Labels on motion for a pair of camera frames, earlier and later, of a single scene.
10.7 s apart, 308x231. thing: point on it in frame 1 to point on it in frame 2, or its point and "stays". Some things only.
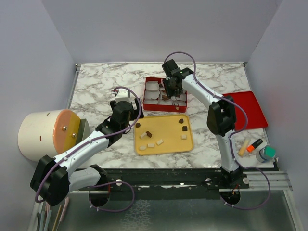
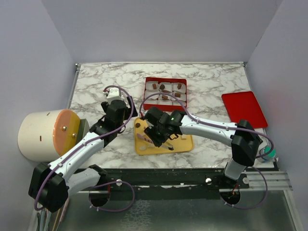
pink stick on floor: x=64 y=209 stays
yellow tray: x=163 y=134 stays
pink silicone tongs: x=177 y=107 to x=163 y=144
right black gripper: x=170 y=93 to x=149 y=131
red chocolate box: x=156 y=97 stays
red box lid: x=256 y=119 stays
